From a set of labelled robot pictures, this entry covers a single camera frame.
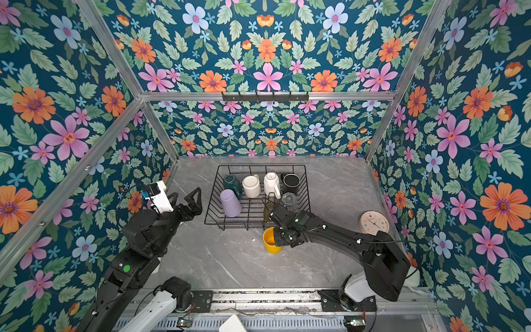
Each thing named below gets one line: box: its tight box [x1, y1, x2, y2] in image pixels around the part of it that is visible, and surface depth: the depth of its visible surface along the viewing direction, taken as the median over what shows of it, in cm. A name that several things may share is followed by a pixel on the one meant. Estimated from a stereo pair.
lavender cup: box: [219, 188, 242, 218], surface depth 90 cm
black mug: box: [282, 172, 301, 196], surface depth 97 cm
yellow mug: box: [262, 226, 283, 254], surface depth 84 cm
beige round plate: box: [358, 210, 390, 236], surface depth 93 cm
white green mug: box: [222, 174, 243, 200], surface depth 95 cm
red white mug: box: [241, 174, 261, 199], surface depth 98 cm
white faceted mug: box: [263, 171, 282, 200], surface depth 97 cm
